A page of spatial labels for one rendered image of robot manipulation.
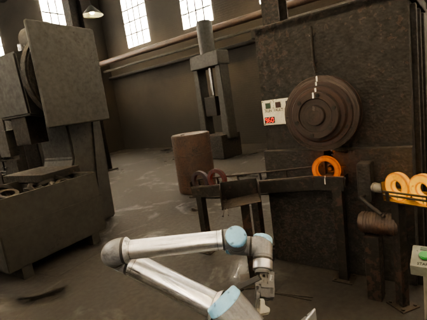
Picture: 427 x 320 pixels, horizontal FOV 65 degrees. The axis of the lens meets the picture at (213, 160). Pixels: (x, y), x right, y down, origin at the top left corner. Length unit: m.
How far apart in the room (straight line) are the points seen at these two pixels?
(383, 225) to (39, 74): 3.19
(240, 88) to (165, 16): 3.54
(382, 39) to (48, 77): 2.95
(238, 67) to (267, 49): 7.17
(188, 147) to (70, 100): 1.76
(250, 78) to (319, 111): 7.43
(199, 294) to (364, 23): 1.76
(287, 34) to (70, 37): 2.43
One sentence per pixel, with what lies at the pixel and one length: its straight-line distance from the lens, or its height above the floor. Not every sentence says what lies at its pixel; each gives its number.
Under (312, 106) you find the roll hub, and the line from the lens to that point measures 2.11.
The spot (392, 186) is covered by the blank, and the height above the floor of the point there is 0.70.
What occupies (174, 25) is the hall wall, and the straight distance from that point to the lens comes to 11.19.
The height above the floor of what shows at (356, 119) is 1.07.
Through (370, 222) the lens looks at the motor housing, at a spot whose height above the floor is 0.49.
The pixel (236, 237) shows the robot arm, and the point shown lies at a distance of 1.45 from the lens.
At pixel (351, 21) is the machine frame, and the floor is 1.64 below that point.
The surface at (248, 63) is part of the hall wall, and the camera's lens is 9.50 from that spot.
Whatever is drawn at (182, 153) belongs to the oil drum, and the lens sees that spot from 4.83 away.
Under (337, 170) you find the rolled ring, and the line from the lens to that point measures 2.24.
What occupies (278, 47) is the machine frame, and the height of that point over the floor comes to 1.59.
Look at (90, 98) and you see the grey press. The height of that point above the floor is 1.52.
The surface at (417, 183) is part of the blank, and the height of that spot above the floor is 0.75.
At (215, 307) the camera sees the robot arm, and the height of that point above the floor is 0.52.
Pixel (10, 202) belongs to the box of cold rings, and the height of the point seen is 0.69.
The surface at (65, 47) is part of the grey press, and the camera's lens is 3.97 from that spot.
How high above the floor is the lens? 1.27
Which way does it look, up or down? 9 degrees down
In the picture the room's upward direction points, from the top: 8 degrees counter-clockwise
